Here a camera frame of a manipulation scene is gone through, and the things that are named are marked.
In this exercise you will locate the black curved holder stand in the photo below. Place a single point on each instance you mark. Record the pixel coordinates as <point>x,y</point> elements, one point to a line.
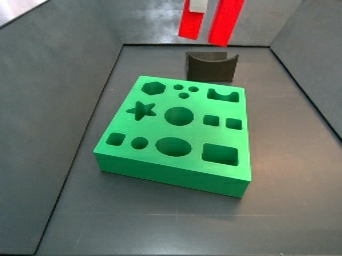
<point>211,66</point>

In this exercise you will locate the green foam shape board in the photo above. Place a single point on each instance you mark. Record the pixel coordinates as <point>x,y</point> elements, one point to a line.
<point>180,133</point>

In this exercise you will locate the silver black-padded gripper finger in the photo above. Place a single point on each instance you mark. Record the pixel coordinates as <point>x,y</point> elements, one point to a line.
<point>198,6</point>

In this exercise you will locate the red double-square object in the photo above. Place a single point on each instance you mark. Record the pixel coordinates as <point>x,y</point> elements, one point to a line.
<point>224,23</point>

